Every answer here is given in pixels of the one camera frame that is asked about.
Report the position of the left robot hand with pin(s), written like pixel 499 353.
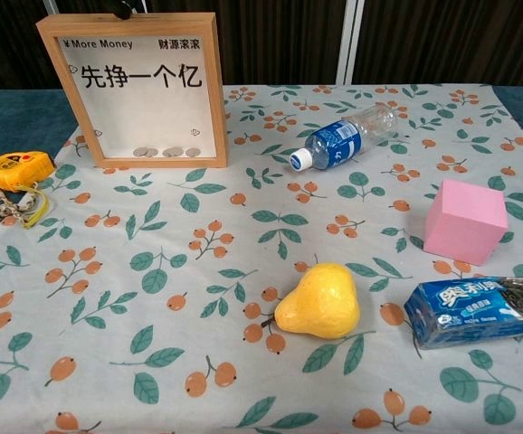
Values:
pixel 122 8

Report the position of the silver coin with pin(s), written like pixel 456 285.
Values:
pixel 192 151
pixel 139 152
pixel 153 153
pixel 167 153
pixel 177 150

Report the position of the teal table cover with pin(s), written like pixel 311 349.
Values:
pixel 8 117

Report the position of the yellow tape measure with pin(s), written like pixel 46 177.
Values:
pixel 15 169

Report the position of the clear bottle blue label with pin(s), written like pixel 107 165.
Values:
pixel 334 142

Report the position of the leaf and berry tablecloth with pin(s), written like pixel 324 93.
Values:
pixel 243 271

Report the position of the yellow pear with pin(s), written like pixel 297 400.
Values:
pixel 322 303

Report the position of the pink cube block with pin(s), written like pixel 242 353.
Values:
pixel 463 226

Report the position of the blue cookie package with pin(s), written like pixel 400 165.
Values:
pixel 465 312

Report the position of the wooden frame coin bank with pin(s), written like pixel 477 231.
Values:
pixel 153 113

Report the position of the white partition post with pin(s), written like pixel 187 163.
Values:
pixel 349 40

